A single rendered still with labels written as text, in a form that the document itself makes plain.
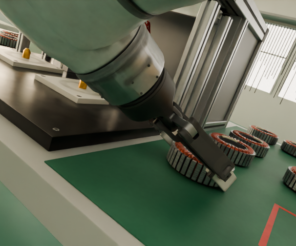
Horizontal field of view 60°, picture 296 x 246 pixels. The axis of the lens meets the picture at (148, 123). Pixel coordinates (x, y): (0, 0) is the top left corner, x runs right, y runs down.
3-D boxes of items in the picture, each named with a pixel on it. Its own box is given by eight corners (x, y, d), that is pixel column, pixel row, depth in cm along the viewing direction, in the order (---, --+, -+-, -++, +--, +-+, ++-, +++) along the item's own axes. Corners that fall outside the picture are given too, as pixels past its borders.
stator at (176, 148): (194, 190, 37) (204, 168, 36) (153, 153, 46) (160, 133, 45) (239, 188, 44) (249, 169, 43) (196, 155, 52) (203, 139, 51)
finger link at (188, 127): (163, 100, 34) (173, 96, 29) (190, 127, 35) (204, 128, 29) (151, 113, 34) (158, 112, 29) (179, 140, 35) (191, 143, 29)
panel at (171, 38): (196, 125, 72) (241, 16, 65) (54, 56, 103) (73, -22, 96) (198, 124, 73) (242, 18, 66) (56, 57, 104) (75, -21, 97)
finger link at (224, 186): (218, 153, 37) (222, 156, 36) (233, 175, 41) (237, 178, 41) (204, 169, 36) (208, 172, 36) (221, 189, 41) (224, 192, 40)
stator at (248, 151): (255, 174, 55) (263, 158, 54) (205, 155, 55) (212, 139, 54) (243, 155, 65) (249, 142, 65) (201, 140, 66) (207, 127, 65)
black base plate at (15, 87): (48, 152, 34) (52, 136, 33) (-105, 31, 64) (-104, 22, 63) (190, 130, 73) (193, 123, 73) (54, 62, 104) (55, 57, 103)
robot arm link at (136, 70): (89, 86, 23) (127, 123, 27) (158, 17, 24) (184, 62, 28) (62, 64, 30) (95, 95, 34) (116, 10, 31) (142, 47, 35)
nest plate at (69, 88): (76, 103, 51) (78, 97, 51) (33, 78, 58) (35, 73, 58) (123, 105, 64) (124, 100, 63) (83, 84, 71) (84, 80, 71)
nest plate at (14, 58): (12, 66, 63) (13, 61, 62) (-17, 49, 70) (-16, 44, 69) (62, 73, 75) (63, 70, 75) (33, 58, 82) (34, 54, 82)
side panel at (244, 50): (198, 133, 73) (246, 18, 65) (189, 128, 75) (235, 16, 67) (225, 128, 97) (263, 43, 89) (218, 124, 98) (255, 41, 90)
